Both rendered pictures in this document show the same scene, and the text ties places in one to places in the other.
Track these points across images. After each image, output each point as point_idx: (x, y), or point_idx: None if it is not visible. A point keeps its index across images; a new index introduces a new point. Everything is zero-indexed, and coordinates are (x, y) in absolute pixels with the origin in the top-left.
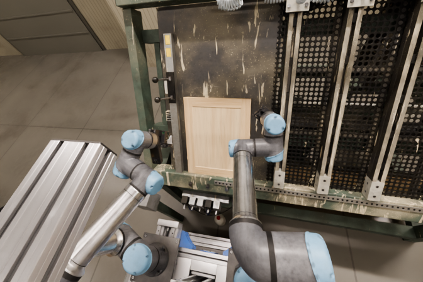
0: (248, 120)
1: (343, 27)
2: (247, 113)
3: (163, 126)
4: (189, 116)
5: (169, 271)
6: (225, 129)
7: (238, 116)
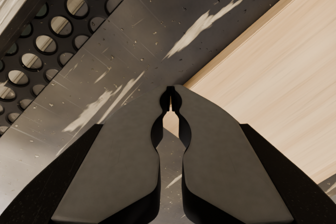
0: (239, 53)
1: None
2: (214, 83)
3: None
4: (321, 173)
5: None
6: (323, 86)
7: (249, 95)
